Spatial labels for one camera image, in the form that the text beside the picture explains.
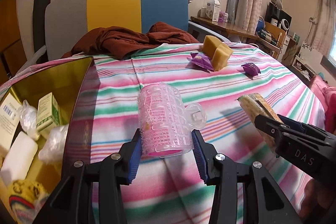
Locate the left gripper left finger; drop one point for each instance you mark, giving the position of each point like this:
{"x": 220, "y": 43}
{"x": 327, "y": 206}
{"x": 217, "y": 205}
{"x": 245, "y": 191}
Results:
{"x": 71, "y": 200}

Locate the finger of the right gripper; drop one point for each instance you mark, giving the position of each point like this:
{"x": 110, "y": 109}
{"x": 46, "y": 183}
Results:
{"x": 307, "y": 129}
{"x": 315, "y": 157}

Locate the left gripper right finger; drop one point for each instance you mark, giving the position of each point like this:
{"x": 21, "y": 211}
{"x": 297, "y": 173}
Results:
{"x": 263, "y": 199}

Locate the long cracker packet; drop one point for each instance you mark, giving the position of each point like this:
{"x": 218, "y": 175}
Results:
{"x": 263, "y": 118}

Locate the white foam block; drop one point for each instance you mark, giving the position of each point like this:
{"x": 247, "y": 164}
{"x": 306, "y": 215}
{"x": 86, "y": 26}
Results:
{"x": 19, "y": 158}

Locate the small green box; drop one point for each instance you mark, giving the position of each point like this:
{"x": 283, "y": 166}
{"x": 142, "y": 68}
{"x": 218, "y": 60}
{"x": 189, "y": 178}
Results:
{"x": 48, "y": 116}

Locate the yellow sponge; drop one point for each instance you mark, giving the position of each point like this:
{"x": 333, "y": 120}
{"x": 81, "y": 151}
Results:
{"x": 210, "y": 45}
{"x": 221, "y": 57}

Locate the white cardboard box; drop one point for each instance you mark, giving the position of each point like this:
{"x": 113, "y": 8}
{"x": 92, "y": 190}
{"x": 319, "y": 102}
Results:
{"x": 9, "y": 119}

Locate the yellow sponge back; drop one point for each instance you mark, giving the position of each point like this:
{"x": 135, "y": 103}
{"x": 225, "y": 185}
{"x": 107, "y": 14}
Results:
{"x": 210, "y": 45}

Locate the clear plastic bag bundle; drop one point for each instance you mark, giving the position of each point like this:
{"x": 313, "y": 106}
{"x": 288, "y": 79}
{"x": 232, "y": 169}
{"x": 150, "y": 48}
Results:
{"x": 28, "y": 120}

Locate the person's right hand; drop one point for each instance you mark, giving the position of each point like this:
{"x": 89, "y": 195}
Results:
{"x": 315, "y": 195}

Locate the red pink clothing pile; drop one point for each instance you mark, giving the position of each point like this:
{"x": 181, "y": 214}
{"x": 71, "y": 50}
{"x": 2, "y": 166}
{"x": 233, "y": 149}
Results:
{"x": 326, "y": 95}

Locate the striped pink green blanket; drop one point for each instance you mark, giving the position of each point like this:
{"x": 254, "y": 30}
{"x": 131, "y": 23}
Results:
{"x": 170, "y": 189}

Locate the purple candy packet right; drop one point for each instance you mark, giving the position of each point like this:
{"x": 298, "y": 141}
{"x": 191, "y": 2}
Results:
{"x": 251, "y": 69}

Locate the purple candy packet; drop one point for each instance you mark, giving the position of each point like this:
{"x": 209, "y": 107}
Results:
{"x": 251, "y": 69}
{"x": 200, "y": 61}

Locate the gold tin box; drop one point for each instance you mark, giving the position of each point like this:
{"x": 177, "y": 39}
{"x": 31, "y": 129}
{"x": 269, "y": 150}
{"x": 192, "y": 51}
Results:
{"x": 57, "y": 92}

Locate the black shelf with appliances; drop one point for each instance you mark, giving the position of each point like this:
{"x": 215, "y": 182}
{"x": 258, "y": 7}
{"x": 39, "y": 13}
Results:
{"x": 277, "y": 17}

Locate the wooden desk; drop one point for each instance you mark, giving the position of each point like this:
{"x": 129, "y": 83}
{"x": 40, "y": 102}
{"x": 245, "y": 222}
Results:
{"x": 224, "y": 28}

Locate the purple candy packet left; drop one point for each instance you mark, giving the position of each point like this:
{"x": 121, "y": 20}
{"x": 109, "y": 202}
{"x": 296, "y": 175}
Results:
{"x": 200, "y": 61}

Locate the pink jar on desk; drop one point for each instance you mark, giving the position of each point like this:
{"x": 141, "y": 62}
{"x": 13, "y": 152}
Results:
{"x": 223, "y": 17}

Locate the white carton on desk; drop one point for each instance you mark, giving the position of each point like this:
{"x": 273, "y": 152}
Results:
{"x": 213, "y": 9}

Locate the rust brown garment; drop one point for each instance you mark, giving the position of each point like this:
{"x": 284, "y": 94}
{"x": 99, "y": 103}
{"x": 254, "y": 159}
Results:
{"x": 120, "y": 42}

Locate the wooden wardrobe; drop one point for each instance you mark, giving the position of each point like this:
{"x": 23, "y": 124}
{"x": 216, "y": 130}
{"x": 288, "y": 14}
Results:
{"x": 13, "y": 55}

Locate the grey yellow blue headboard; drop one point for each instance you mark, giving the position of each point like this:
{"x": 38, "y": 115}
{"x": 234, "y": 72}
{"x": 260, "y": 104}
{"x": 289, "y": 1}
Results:
{"x": 66, "y": 21}

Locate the grey bed rail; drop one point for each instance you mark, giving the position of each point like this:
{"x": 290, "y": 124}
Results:
{"x": 199, "y": 32}

